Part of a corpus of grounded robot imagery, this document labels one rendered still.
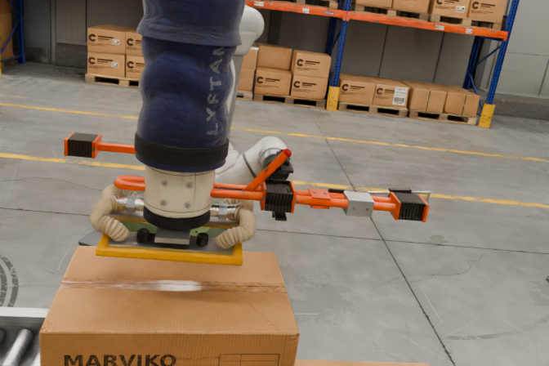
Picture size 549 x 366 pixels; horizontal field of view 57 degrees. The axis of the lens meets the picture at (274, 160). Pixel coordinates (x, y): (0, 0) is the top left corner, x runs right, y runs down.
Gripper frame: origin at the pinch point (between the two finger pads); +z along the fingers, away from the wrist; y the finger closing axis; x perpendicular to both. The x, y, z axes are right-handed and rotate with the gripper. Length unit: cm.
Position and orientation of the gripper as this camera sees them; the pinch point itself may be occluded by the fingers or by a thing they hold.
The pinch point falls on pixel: (283, 194)
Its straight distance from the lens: 131.0
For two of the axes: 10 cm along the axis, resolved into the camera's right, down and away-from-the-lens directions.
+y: -1.2, 9.4, 3.1
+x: -9.9, -0.9, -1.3
